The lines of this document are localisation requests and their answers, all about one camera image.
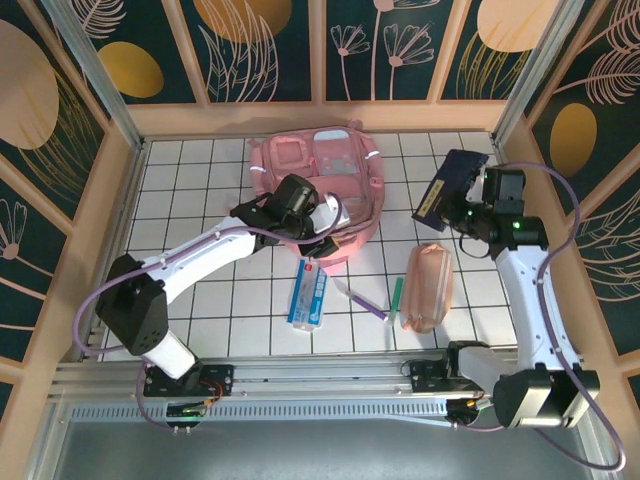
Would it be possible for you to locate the purple pen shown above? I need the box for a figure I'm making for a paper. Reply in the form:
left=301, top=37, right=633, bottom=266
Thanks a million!
left=348, top=289, right=390, bottom=324

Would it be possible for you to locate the aluminium corner post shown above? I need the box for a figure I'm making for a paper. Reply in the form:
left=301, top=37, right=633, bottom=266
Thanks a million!
left=42, top=0, right=146, bottom=151
left=492, top=0, right=586, bottom=146

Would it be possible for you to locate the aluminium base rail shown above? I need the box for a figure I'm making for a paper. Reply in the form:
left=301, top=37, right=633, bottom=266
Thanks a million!
left=49, top=352, right=591, bottom=401

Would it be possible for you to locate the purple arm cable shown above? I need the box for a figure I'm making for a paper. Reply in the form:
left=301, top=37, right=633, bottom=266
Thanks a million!
left=452, top=162, right=629, bottom=474
left=73, top=197, right=346, bottom=432

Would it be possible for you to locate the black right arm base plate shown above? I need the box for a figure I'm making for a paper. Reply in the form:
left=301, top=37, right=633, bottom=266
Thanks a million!
left=408, top=358, right=454, bottom=395

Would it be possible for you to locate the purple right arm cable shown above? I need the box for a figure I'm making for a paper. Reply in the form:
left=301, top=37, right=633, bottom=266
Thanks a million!
left=452, top=162, right=629, bottom=474

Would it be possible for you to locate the pink student backpack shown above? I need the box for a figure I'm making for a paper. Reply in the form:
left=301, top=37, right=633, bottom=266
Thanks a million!
left=248, top=119, right=386, bottom=275

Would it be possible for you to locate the small controller board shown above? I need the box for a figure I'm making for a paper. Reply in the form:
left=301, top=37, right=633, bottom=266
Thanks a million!
left=164, top=402, right=209, bottom=426
left=447, top=397, right=501, bottom=426

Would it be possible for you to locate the dark blue book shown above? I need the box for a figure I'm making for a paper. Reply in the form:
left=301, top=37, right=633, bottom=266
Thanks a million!
left=411, top=148, right=490, bottom=234

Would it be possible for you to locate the slotted grey cable duct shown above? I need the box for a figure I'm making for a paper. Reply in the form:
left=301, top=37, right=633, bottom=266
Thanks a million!
left=69, top=402, right=451, bottom=426

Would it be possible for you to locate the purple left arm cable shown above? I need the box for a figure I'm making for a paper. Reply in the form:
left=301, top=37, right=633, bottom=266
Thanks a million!
left=73, top=197, right=346, bottom=432

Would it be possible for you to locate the green marker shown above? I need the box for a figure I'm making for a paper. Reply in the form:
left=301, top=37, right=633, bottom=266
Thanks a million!
left=388, top=277, right=405, bottom=325

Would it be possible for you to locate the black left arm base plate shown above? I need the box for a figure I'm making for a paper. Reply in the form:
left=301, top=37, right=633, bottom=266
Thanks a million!
left=143, top=364, right=236, bottom=399

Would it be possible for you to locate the peach pencil case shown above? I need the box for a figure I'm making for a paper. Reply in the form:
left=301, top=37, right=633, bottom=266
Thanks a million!
left=400, top=243, right=455, bottom=335

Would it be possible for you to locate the grey metal floor panel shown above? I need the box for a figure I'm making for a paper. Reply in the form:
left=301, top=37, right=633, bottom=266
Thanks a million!
left=29, top=394, right=616, bottom=480

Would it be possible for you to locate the blue ruler set pouch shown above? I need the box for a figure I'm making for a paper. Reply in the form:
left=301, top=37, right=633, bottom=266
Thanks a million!
left=286, top=257, right=329, bottom=332

